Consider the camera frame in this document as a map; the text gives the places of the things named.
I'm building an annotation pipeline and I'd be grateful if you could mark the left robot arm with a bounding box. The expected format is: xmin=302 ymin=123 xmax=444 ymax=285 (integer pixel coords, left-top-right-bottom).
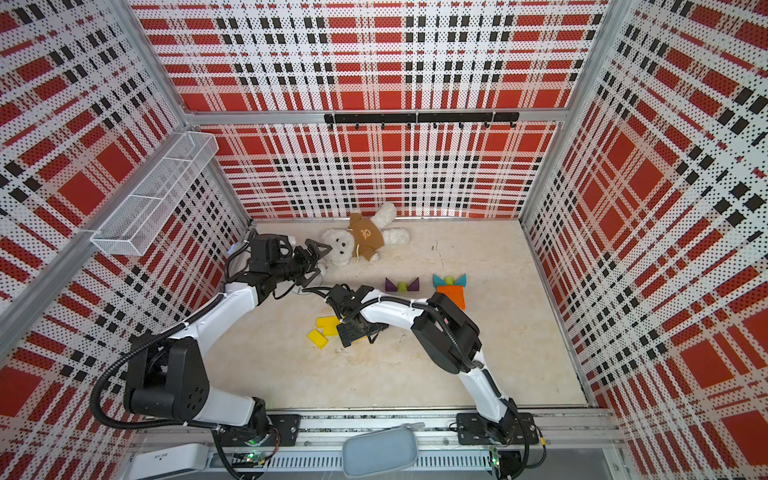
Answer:
xmin=89 ymin=230 xmax=332 ymax=438

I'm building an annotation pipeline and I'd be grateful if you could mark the white wire mesh basket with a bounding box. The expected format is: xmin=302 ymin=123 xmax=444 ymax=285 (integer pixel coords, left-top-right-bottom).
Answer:
xmin=91 ymin=131 xmax=218 ymax=257

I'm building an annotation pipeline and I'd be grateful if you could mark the grey pouch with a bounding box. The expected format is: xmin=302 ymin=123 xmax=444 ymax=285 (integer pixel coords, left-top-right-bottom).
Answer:
xmin=342 ymin=424 xmax=422 ymax=479

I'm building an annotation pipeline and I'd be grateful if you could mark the white box device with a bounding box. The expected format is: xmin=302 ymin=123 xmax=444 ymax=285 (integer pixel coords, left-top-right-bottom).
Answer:
xmin=128 ymin=443 xmax=208 ymax=480

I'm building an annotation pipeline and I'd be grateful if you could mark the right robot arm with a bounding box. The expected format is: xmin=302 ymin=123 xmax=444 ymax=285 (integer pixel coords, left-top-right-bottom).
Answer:
xmin=307 ymin=285 xmax=541 ymax=446

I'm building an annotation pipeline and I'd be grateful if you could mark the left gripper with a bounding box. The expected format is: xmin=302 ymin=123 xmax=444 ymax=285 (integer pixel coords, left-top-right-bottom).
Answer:
xmin=271 ymin=239 xmax=333 ymax=287

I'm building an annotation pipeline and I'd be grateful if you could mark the orange block top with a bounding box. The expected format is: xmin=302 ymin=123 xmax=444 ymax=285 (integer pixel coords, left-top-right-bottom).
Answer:
xmin=436 ymin=285 xmax=464 ymax=296

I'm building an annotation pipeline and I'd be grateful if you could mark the white teddy bear brown shirt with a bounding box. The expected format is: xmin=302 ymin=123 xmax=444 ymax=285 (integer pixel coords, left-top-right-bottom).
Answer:
xmin=321 ymin=202 xmax=410 ymax=267

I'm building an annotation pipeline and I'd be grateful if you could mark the black hook rail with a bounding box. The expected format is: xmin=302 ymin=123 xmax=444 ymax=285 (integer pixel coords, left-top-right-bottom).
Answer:
xmin=324 ymin=111 xmax=520 ymax=128

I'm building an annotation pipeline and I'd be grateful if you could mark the yellow small block left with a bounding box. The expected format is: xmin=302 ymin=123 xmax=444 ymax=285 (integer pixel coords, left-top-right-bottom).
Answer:
xmin=307 ymin=329 xmax=328 ymax=350

